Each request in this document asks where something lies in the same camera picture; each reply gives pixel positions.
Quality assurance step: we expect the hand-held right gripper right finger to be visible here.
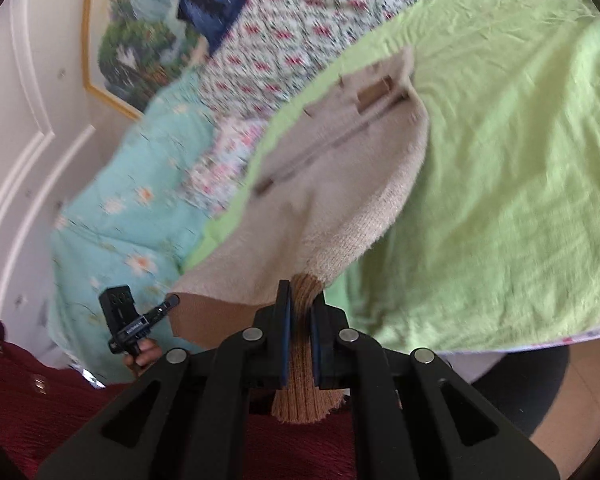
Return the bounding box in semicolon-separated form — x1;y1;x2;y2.
310;294;562;480

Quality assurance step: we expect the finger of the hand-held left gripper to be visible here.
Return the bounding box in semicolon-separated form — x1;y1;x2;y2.
144;293;181;325

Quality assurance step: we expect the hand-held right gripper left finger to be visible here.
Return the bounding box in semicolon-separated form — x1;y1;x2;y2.
35;279;294;480

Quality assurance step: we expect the beige knit sweater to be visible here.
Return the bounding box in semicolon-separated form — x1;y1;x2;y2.
170;44;431;426

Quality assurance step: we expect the person's left hand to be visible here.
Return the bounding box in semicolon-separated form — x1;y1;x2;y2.
124;339;164;379

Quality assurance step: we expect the light blue floral quilt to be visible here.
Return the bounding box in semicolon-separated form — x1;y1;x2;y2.
47;67;222;387

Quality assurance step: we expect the person's maroon knit top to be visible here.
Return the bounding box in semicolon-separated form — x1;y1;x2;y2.
0;317;357;480

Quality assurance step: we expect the green bed sheet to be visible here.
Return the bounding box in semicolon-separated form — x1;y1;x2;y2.
182;0;600;356

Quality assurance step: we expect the gold framed landscape painting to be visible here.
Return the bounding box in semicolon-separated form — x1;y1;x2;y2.
81;0;207;121

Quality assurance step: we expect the dark blue pillow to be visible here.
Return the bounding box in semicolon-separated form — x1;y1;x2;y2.
177;0;287;56

